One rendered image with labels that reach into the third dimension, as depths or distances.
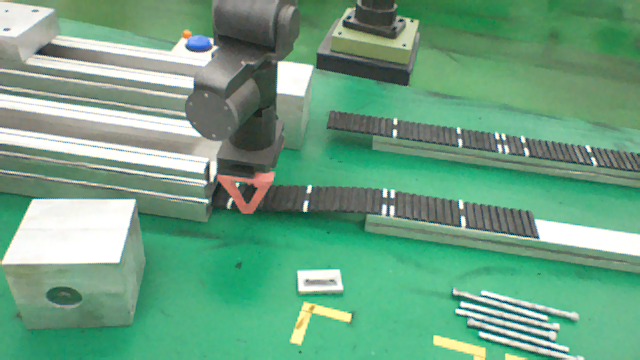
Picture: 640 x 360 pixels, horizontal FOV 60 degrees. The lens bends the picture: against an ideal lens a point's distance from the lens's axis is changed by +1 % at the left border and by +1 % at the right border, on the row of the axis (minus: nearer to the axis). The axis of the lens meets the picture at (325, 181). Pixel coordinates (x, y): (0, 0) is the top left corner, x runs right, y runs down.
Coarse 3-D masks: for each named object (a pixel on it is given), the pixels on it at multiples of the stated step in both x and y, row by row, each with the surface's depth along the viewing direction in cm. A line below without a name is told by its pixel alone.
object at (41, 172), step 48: (0, 96) 72; (0, 144) 65; (48, 144) 65; (96, 144) 66; (144, 144) 72; (192, 144) 71; (48, 192) 69; (96, 192) 68; (144, 192) 68; (192, 192) 66
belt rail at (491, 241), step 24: (384, 216) 69; (432, 240) 70; (456, 240) 70; (480, 240) 70; (504, 240) 69; (528, 240) 68; (552, 240) 68; (576, 240) 68; (600, 240) 69; (624, 240) 69; (600, 264) 69; (624, 264) 69
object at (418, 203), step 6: (414, 198) 71; (420, 198) 71; (414, 204) 70; (420, 204) 71; (414, 210) 69; (420, 210) 70; (414, 216) 68; (420, 216) 69; (426, 216) 69; (426, 222) 68
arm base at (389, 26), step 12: (360, 0) 114; (372, 0) 110; (384, 0) 110; (348, 12) 117; (360, 12) 112; (372, 12) 111; (384, 12) 111; (396, 12) 114; (348, 24) 114; (360, 24) 113; (372, 24) 112; (384, 24) 112; (396, 24) 114; (384, 36) 112; (396, 36) 112
